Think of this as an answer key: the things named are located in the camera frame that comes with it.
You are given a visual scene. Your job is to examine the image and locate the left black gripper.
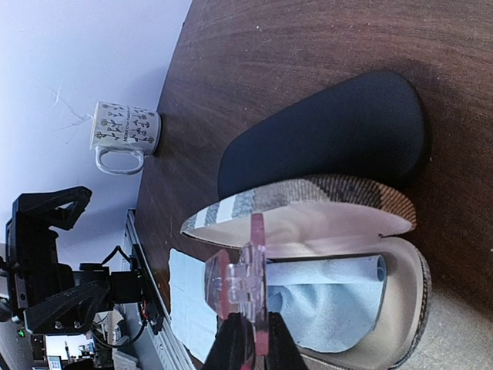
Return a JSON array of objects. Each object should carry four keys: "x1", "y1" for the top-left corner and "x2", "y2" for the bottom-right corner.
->
[{"x1": 6, "y1": 186, "x2": 109, "y2": 335}]

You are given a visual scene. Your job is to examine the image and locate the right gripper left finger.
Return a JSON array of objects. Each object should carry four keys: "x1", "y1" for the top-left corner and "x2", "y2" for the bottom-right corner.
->
[{"x1": 202, "y1": 313, "x2": 254, "y2": 370}]

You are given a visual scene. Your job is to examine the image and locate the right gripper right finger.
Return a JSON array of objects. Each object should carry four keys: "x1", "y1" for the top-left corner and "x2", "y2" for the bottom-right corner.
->
[{"x1": 264, "y1": 312, "x2": 308, "y2": 370}]

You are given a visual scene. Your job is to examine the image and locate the pink thin frame glasses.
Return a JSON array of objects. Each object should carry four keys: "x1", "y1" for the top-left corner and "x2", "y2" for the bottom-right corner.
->
[{"x1": 204, "y1": 214, "x2": 269, "y2": 360}]

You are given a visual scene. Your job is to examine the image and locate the blue cleaning cloth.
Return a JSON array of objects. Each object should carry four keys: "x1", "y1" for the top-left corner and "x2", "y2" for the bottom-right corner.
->
[
  {"x1": 267, "y1": 254, "x2": 387, "y2": 353},
  {"x1": 169, "y1": 249, "x2": 218, "y2": 362}
]

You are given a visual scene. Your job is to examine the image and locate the tan glasses case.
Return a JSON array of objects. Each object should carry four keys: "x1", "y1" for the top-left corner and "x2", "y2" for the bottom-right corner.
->
[{"x1": 181, "y1": 175, "x2": 431, "y2": 369}]

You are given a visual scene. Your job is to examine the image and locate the black glasses case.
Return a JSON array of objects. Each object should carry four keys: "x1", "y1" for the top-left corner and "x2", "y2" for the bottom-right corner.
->
[{"x1": 217, "y1": 71, "x2": 431, "y2": 199}]

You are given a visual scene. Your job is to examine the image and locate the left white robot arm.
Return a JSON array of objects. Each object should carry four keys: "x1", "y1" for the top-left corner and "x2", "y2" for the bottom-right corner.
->
[{"x1": 1, "y1": 186, "x2": 110, "y2": 335}]

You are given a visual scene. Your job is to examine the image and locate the patterned white mug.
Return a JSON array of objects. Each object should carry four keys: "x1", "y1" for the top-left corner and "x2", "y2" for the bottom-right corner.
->
[{"x1": 90, "y1": 101, "x2": 163, "y2": 176}]

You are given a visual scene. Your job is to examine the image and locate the front aluminium rail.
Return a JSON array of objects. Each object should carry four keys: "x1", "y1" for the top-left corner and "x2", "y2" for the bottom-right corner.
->
[{"x1": 120, "y1": 210, "x2": 195, "y2": 370}]

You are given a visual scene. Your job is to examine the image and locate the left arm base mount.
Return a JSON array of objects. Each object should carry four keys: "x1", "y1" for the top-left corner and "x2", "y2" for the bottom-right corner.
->
[{"x1": 74, "y1": 243, "x2": 165, "y2": 335}]

